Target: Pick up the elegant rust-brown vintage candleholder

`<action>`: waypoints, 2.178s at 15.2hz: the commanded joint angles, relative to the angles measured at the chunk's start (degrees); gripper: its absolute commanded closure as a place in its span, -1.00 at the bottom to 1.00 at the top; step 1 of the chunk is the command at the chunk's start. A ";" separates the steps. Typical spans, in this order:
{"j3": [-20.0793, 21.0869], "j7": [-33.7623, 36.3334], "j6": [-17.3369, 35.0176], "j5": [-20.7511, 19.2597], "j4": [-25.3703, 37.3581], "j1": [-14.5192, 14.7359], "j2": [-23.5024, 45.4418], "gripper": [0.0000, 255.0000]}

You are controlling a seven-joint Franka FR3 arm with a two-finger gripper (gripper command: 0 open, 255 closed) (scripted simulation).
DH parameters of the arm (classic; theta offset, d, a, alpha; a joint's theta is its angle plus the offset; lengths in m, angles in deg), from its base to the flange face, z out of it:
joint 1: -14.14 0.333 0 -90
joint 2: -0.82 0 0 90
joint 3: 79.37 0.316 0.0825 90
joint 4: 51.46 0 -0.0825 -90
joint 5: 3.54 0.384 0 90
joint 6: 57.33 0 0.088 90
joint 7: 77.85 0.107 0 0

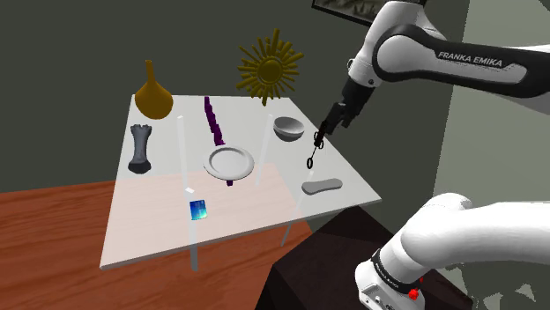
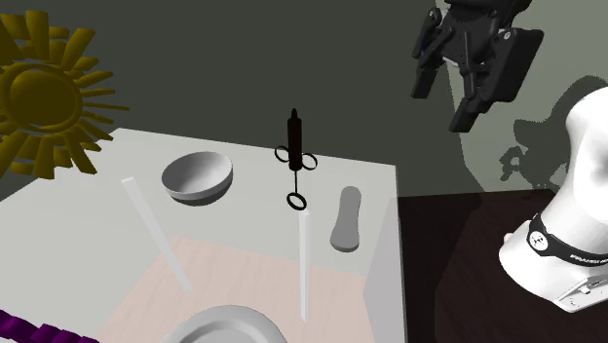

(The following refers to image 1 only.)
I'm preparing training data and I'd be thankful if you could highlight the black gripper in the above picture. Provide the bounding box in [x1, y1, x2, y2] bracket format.
[305, 77, 375, 170]

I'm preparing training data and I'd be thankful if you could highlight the grey bowl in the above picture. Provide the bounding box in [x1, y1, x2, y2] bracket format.
[272, 115, 306, 143]

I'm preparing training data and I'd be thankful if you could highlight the grey flat oblong pad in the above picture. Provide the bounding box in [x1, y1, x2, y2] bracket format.
[301, 177, 345, 196]

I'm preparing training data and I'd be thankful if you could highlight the white plate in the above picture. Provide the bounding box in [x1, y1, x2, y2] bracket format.
[202, 146, 256, 181]

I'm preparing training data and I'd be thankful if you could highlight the purple twisted stick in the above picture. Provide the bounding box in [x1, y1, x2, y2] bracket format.
[203, 95, 235, 188]

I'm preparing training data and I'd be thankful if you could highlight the dark robot stand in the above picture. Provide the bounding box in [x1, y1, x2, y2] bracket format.
[255, 204, 474, 310]

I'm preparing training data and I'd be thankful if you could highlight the small blue card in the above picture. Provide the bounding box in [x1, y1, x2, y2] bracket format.
[189, 198, 209, 222]

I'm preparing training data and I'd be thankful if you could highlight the ochre long-necked vase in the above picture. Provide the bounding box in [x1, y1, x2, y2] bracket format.
[134, 59, 175, 121]

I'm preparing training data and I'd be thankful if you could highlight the grey bone-shaped figure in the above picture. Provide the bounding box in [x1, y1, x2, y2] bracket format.
[127, 123, 152, 175]

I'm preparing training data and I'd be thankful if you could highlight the glass table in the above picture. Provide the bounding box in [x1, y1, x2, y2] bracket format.
[99, 93, 383, 273]

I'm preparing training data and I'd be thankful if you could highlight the golden sun wall ornament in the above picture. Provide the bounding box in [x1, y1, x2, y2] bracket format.
[235, 27, 306, 107]

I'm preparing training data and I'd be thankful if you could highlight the dark framed wall picture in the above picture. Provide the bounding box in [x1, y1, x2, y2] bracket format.
[310, 0, 390, 27]

